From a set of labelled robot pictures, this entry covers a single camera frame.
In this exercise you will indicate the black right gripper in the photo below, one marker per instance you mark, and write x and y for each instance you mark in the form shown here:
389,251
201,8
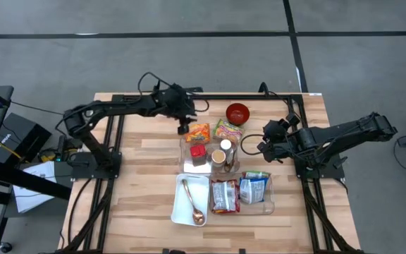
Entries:
278,139

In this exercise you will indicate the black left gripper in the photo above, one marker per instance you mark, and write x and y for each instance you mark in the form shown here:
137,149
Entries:
176,102

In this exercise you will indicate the brown snack bar packet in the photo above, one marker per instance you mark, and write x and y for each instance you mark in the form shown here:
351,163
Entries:
232,166

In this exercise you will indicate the blue yellow noodle packet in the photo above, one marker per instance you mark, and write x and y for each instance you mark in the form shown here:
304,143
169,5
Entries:
252,190

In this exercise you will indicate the white lid glass bottle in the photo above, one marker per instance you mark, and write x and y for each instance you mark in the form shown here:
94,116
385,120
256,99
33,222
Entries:
226,144

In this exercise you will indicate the red yellow noodle packet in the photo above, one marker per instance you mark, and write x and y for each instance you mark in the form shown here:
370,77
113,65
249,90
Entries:
224,195

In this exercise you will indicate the rose gold metal spoon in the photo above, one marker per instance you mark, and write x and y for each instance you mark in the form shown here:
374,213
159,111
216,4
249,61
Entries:
198,218

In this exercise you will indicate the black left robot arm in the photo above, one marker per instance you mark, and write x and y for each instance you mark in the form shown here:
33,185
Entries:
118,107

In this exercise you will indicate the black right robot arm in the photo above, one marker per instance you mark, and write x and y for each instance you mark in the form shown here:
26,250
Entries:
347,130

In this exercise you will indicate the square clear plastic bin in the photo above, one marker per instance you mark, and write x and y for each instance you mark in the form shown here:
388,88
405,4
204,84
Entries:
185,166

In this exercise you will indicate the green yellow noodle packet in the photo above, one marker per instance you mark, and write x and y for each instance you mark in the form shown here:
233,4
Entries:
228,131

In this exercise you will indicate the red bowl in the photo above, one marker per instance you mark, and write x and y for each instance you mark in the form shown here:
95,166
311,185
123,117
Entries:
237,114

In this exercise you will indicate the long clear plastic bin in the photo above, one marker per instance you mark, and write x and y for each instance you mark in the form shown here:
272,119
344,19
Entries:
270,208

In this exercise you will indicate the white plastic bin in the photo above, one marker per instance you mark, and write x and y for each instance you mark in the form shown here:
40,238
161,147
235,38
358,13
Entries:
189,211

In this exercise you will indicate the black table clamp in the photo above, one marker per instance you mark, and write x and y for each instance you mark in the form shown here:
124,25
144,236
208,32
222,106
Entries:
173,251
242,251

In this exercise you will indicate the power device green light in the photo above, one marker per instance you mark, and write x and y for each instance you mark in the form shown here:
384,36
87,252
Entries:
48,157

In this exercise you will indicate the black box white lettering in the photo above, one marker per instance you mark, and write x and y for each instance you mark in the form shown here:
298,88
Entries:
26,134

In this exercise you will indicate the white paper sheets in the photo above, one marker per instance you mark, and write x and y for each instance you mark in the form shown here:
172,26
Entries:
30,197

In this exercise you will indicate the black caster wheel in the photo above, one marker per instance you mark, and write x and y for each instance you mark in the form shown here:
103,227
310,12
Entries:
5,247

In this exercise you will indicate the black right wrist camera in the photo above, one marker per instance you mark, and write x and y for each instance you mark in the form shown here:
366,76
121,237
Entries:
293,119

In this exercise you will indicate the black aluminium table frame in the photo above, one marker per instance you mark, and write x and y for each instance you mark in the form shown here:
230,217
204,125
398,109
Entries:
245,96

